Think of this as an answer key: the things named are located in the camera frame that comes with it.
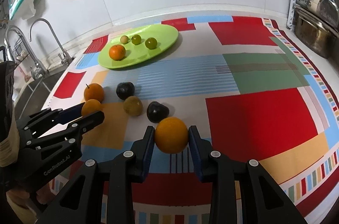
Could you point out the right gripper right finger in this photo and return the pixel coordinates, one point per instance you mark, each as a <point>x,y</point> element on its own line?
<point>262,199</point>

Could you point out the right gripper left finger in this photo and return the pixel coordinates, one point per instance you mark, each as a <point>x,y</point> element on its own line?
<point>80,200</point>

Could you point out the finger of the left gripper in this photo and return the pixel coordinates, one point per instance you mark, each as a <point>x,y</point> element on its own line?
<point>45,119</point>
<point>75,129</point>

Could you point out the smaller orange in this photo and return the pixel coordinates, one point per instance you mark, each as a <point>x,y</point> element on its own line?
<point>91,106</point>

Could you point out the large orange with stem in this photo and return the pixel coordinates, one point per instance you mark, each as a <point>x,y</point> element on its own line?
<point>94,91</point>

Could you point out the yellow-green fruit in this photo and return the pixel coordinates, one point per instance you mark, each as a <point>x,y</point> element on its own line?
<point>133,106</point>

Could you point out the dark plum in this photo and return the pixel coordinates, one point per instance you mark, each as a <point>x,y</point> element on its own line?
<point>156,112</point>
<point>125,90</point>

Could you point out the big orange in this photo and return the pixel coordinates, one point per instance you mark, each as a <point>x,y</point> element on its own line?
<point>171,135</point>

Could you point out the person's left hand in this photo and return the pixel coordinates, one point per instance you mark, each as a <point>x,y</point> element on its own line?
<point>18,201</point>

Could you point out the stainless steel sink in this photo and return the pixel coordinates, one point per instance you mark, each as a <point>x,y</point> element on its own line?
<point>34,95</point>

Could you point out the large pull-down faucet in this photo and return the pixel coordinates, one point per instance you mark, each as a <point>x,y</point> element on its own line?
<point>39,69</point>

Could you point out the orange on plate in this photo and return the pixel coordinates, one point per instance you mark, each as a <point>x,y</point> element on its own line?
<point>117,52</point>

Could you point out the colourful patterned table mat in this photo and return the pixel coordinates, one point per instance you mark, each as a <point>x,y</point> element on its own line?
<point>252,89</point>

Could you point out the small beige round fruit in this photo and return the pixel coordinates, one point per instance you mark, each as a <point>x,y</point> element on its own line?
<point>124,39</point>

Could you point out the green tomato middle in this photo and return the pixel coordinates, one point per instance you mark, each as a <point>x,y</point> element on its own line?
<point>136,39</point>

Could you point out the green tomato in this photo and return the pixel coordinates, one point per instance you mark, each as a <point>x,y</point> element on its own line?
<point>151,43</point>
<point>136,39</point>

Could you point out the green tomato right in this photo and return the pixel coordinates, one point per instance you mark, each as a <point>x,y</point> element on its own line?
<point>151,43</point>

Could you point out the green plastic plate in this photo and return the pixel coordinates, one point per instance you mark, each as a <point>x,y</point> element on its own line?
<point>165,35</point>

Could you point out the stainless steel pot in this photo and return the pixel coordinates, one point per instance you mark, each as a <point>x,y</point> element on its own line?
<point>316,34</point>

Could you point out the wire sink caddy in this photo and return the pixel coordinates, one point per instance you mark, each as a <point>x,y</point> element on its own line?
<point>20,52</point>

